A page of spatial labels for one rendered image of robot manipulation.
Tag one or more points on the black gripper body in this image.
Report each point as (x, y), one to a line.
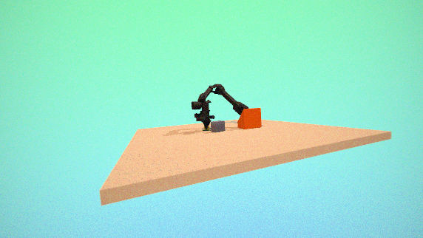
(205, 115)

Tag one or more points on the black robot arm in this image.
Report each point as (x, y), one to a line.
(220, 90)

